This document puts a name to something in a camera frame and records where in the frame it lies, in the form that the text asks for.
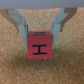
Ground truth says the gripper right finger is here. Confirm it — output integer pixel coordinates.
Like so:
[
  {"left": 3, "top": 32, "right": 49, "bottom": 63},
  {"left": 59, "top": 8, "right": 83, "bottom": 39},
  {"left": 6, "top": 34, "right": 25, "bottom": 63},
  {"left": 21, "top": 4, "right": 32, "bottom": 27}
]
[{"left": 50, "top": 7, "right": 81, "bottom": 42}]

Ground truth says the pink block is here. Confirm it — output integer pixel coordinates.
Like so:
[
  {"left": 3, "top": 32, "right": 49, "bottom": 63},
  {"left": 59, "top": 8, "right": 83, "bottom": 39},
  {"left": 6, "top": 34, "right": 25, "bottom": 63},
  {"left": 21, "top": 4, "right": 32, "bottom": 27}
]
[{"left": 25, "top": 29, "right": 55, "bottom": 62}]

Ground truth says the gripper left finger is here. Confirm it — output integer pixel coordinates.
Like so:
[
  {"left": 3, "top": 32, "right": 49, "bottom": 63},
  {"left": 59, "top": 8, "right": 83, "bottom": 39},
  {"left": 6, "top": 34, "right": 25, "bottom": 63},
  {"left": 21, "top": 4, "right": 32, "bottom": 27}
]
[{"left": 0, "top": 8, "right": 30, "bottom": 40}]

